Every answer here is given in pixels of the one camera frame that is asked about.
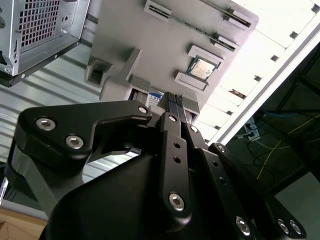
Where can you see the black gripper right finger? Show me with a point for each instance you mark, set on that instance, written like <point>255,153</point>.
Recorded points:
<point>212,170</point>

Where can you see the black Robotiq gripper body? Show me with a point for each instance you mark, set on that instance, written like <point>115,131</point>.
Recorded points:
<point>112,205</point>

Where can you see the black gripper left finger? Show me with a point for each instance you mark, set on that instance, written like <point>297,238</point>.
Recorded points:
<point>75,120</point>

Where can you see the hard disk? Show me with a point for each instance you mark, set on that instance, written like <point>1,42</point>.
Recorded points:
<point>153,98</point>

